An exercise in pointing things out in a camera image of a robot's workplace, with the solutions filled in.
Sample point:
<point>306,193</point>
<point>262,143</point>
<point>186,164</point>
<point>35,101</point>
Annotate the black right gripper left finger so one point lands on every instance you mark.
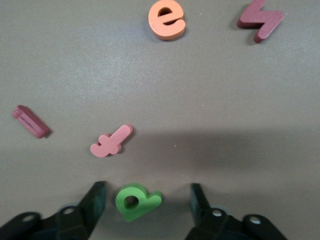
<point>90,210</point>

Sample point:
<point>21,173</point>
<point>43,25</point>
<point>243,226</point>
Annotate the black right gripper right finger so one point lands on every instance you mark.
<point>200,210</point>

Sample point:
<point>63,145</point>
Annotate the green letter p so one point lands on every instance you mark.
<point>140,207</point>

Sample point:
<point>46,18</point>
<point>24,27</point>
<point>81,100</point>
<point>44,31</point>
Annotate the pink letter f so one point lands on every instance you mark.
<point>110,143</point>

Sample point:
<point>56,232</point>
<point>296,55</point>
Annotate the dark red letter l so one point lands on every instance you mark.
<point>32,122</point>

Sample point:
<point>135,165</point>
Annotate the orange letter e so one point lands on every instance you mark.
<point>156,25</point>

